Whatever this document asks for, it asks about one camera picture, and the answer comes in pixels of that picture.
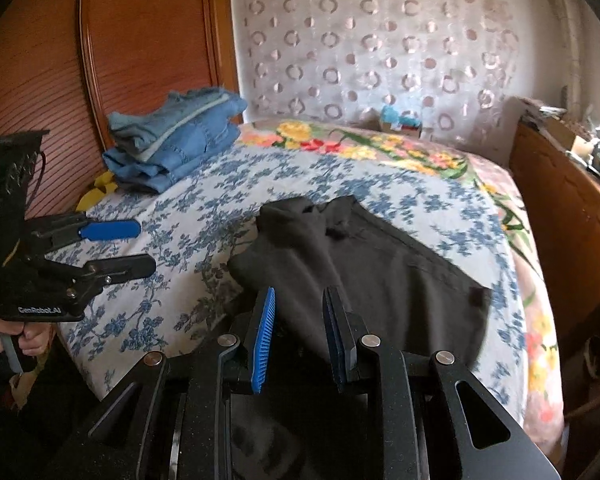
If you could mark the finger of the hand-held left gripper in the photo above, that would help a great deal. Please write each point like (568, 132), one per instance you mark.
(130, 266)
(110, 230)

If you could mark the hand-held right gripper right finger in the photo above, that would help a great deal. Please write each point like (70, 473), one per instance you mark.
(334, 345)

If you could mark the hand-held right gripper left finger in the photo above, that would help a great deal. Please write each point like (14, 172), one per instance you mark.
(261, 345)

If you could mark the black pants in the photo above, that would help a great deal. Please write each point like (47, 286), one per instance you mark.
(380, 270)

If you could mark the person's left hand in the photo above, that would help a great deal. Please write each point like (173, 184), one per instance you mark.
(34, 342)

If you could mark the yellow cloth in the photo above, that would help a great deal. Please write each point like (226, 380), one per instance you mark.
(96, 191)

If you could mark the blue floral bed sheet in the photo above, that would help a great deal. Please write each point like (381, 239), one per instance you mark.
(205, 220)

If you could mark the dark blue folded jeans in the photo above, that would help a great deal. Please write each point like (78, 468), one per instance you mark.
(180, 162)

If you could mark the light blue folded jeans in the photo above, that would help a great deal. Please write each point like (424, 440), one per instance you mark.
(180, 110)

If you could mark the person's dark clothing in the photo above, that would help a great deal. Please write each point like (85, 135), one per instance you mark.
(20, 435)

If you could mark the wooden headboard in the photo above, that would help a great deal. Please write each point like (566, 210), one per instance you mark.
(145, 35)

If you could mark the colourful floral pillow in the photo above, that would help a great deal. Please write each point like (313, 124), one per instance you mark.
(380, 142)

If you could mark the small cardboard box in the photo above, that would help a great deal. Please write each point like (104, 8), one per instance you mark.
(405, 130)

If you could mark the light blue plastic pack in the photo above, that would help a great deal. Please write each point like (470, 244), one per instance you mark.
(392, 114)

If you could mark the wooden cabinet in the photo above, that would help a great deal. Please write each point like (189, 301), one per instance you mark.
(570, 220)

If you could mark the open cardboard box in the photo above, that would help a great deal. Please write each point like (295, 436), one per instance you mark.
(562, 132)

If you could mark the stack of papers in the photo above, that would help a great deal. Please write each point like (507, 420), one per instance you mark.
(540, 110)

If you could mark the circle patterned curtain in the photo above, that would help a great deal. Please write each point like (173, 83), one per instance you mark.
(380, 35)

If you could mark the white cup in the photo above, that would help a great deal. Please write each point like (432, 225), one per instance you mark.
(582, 149)

